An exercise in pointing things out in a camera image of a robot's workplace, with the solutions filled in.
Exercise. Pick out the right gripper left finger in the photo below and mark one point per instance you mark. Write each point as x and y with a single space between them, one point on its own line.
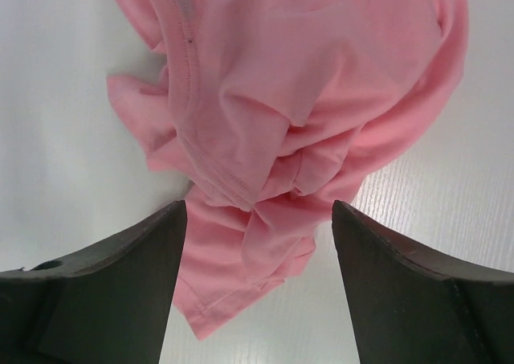
106 303

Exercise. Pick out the pink t shirt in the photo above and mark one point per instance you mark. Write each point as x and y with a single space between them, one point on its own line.
275 109

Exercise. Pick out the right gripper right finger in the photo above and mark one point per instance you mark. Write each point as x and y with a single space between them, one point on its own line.
410 303

